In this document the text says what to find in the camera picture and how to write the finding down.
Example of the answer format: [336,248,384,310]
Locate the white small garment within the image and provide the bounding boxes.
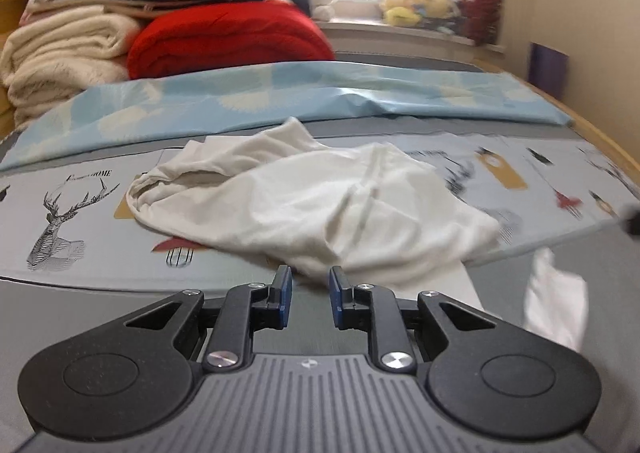
[126,118,499,295]

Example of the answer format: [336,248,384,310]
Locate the white cloth piece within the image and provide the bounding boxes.
[523,247,589,352]

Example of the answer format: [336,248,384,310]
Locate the grey patterned bed sheet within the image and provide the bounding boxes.
[1,122,639,452]

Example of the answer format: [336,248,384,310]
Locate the purple box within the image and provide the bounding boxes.
[527,43,570,100]

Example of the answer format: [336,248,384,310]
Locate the dark red bag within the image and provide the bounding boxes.
[459,0,502,46]

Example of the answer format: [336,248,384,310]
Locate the light blue patterned quilt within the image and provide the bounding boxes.
[1,61,570,170]

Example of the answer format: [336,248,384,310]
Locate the yellow plush toys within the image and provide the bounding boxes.
[380,0,460,28]

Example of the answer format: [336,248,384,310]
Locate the cream fleece folded blanket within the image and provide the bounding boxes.
[1,6,142,130]

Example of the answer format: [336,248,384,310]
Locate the red folded blanket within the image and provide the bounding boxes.
[127,0,335,80]

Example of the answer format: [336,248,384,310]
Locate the white plush toy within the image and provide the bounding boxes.
[309,0,335,22]

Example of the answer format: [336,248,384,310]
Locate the wooden bed frame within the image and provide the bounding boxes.
[470,58,640,194]

